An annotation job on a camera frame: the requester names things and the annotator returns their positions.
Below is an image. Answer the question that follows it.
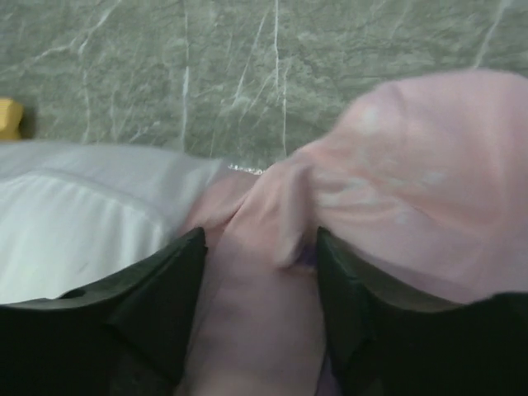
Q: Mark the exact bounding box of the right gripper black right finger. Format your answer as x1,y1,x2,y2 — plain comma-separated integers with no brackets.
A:
316,229,527,395

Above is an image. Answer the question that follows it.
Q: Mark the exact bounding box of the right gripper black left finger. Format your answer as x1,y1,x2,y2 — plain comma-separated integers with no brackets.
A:
1,228,206,395

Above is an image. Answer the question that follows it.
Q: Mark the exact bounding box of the white pillow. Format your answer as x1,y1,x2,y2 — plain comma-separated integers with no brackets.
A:
1,142,229,304

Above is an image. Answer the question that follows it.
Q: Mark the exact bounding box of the purple princess print pillowcase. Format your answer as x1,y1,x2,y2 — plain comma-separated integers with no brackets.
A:
177,69,527,395

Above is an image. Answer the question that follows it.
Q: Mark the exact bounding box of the yellow car print pillow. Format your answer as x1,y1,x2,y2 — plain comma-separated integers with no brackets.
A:
0,97,24,140

